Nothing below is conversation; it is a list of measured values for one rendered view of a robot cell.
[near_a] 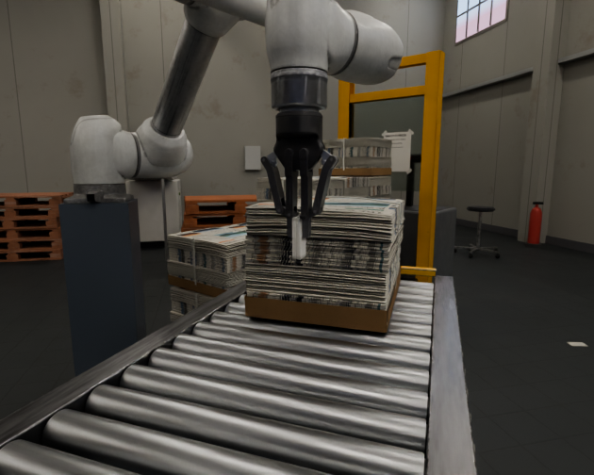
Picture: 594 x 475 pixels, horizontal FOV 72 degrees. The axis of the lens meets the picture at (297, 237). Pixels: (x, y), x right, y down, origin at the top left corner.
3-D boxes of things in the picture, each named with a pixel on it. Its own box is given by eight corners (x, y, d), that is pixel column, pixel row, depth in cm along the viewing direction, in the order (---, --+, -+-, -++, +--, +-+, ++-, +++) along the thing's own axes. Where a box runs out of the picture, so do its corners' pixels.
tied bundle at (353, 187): (288, 215, 243) (288, 176, 239) (317, 211, 265) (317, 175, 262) (343, 221, 220) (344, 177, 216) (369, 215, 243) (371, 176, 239)
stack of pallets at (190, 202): (278, 259, 503) (277, 193, 490) (293, 274, 430) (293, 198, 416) (184, 265, 475) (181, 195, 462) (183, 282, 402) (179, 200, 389)
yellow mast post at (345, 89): (335, 305, 333) (338, 67, 302) (340, 303, 340) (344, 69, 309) (344, 308, 327) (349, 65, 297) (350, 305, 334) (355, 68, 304)
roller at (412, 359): (200, 339, 86) (199, 317, 85) (436, 376, 71) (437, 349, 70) (187, 349, 81) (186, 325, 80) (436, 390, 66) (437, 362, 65)
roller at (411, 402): (161, 368, 74) (159, 341, 73) (435, 418, 58) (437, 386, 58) (142, 381, 69) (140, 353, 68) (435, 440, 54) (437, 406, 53)
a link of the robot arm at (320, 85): (282, 82, 70) (282, 118, 71) (260, 70, 61) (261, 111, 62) (334, 78, 67) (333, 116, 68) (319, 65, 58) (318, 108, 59)
